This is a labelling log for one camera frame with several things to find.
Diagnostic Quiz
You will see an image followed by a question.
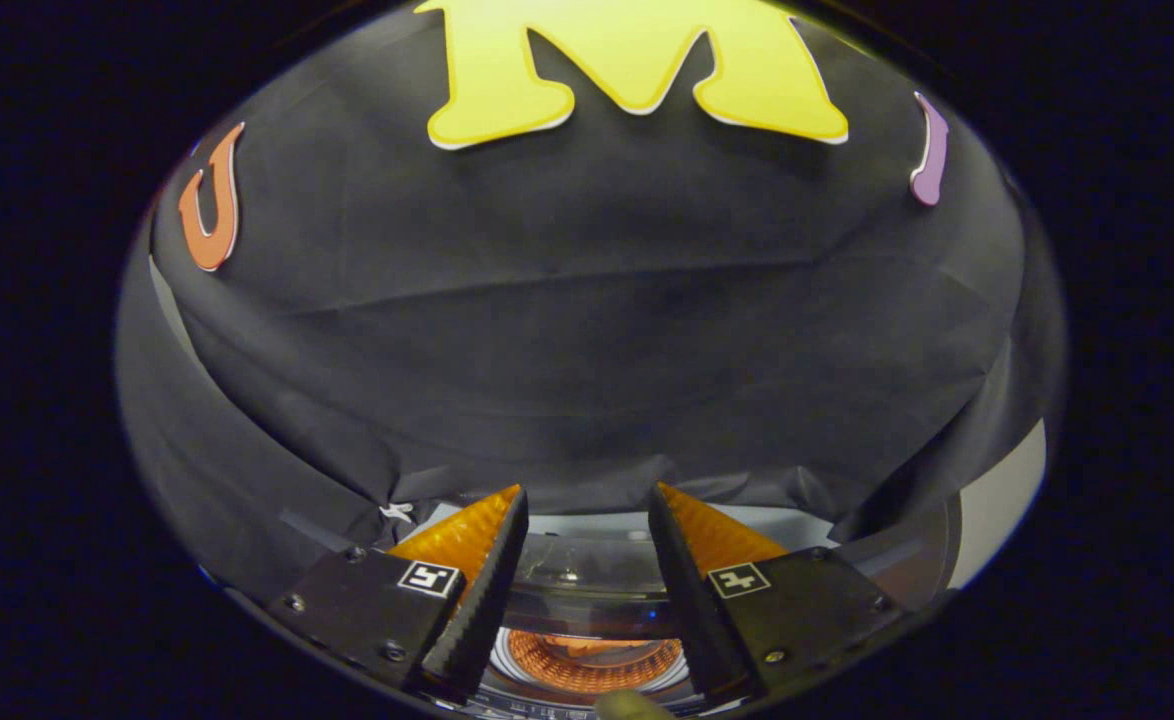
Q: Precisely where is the orange polo shirt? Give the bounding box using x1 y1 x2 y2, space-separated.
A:
537 632 648 661

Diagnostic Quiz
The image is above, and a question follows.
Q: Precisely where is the dark grey washing machine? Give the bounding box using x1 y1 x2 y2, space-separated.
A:
397 500 963 720

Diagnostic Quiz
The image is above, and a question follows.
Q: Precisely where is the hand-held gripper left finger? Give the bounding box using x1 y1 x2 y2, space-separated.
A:
267 484 530 706

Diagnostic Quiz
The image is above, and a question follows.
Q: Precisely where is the glass washing machine lid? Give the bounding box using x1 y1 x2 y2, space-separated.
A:
415 503 843 720

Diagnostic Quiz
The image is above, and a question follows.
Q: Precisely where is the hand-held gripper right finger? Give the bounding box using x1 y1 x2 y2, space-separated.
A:
647 482 906 706

